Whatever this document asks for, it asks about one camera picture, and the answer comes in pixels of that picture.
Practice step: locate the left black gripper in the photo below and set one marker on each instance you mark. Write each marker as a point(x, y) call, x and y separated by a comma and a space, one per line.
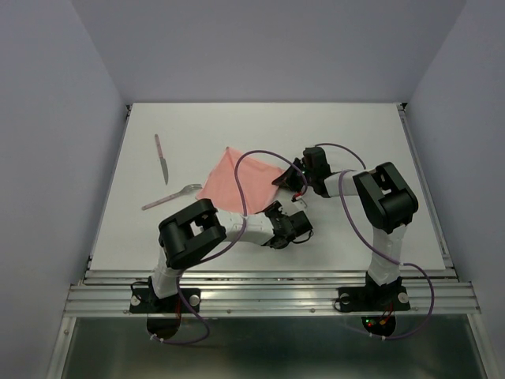
point(276, 208)

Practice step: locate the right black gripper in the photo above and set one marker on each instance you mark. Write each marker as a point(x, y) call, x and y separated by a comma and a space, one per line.
point(286, 180)

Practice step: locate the pink cloth napkin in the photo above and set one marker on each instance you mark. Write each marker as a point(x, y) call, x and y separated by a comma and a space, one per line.
point(255, 177)

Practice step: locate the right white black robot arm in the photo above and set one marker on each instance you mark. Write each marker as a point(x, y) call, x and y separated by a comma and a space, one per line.
point(387, 201)

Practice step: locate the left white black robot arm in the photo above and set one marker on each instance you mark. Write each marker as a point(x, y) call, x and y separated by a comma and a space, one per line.
point(188, 236)

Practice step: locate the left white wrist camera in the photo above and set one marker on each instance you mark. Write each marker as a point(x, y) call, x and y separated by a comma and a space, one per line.
point(299, 202)

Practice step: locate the pink handled fork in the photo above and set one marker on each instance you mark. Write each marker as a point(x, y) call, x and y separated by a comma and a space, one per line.
point(184, 191)

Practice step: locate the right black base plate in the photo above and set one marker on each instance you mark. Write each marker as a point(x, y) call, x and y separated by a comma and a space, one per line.
point(369, 300)

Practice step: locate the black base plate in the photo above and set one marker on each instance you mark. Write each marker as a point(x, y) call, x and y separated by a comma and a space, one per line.
point(144, 301)
point(369, 300)

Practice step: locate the pink handled knife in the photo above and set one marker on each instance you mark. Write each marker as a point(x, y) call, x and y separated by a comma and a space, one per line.
point(162, 159)

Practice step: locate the aluminium rail frame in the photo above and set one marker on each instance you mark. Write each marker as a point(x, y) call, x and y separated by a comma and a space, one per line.
point(271, 312)

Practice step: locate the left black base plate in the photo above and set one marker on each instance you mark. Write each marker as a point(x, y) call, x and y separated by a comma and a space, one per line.
point(144, 301)

